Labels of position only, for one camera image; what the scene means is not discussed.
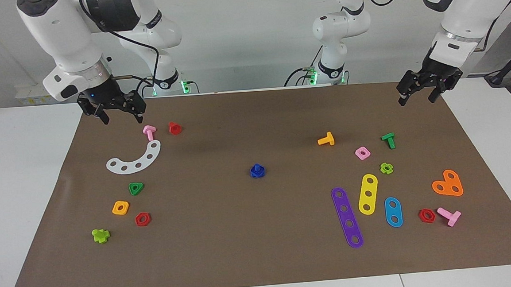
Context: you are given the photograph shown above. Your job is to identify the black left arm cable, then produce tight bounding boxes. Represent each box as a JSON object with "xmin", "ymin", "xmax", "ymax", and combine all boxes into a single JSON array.
[{"xmin": 362, "ymin": 0, "xmax": 511, "ymax": 59}]

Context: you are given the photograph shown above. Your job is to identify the purple four-hole strip plate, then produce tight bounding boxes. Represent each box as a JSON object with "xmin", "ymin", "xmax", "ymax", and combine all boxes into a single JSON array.
[{"xmin": 330, "ymin": 186, "xmax": 364, "ymax": 250}]

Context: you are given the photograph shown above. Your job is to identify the black stand with cables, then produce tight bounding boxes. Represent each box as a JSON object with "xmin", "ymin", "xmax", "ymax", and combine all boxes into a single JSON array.
[{"xmin": 482, "ymin": 39, "xmax": 511, "ymax": 86}]

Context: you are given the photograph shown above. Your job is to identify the green plastic bolt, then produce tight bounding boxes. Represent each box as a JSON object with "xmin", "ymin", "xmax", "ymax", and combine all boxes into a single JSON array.
[{"xmin": 380, "ymin": 132, "xmax": 397, "ymax": 150}]

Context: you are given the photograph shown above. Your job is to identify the lime cross-head plastic bolt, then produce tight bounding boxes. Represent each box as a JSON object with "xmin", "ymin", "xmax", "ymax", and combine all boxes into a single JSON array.
[{"xmin": 91, "ymin": 228, "xmax": 111, "ymax": 245}]

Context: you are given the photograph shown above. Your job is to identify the yellow three-hole strip plate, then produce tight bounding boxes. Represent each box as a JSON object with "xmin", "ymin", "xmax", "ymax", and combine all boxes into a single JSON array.
[{"xmin": 356, "ymin": 173, "xmax": 380, "ymax": 216}]

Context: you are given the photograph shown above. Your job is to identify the white curved perforated plate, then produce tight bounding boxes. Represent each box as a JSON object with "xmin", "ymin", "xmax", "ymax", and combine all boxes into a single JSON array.
[{"xmin": 105, "ymin": 140, "xmax": 163, "ymax": 176}]

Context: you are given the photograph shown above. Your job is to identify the white power strip box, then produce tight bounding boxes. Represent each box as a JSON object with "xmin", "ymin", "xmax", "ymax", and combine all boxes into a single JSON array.
[{"xmin": 15, "ymin": 82, "xmax": 65, "ymax": 106}]

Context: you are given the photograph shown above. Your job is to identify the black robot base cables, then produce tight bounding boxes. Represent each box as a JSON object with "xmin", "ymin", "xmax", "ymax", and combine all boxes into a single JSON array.
[{"xmin": 282, "ymin": 46, "xmax": 325, "ymax": 88}]

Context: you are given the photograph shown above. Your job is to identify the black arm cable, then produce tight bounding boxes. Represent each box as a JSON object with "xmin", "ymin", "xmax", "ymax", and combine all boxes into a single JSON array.
[
  {"xmin": 79, "ymin": 0, "xmax": 163, "ymax": 101},
  {"xmin": 362, "ymin": 0, "xmax": 511, "ymax": 59}
]

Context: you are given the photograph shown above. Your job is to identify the orange heart-shaped plate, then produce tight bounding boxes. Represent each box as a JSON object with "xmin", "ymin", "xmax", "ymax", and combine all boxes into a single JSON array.
[{"xmin": 431, "ymin": 169, "xmax": 464, "ymax": 198}]

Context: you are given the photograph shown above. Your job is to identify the brown table mat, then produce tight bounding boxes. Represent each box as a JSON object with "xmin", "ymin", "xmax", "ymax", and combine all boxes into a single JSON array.
[{"xmin": 0, "ymin": 74, "xmax": 511, "ymax": 287}]

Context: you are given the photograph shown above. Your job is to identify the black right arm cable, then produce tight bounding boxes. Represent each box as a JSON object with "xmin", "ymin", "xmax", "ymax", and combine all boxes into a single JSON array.
[{"xmin": 79, "ymin": 0, "xmax": 163, "ymax": 101}]

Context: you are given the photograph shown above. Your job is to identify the orange square plastic nut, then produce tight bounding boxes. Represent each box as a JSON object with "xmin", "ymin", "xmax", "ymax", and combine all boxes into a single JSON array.
[{"xmin": 111, "ymin": 200, "xmax": 130, "ymax": 216}]

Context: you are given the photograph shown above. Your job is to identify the orange plastic bolt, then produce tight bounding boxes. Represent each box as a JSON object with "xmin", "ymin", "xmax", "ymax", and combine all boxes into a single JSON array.
[{"xmin": 317, "ymin": 131, "xmax": 336, "ymax": 147}]

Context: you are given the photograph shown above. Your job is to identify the blue two-hole strip plate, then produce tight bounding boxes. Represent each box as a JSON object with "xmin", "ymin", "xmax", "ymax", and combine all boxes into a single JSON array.
[{"xmin": 384, "ymin": 196, "xmax": 404, "ymax": 229}]

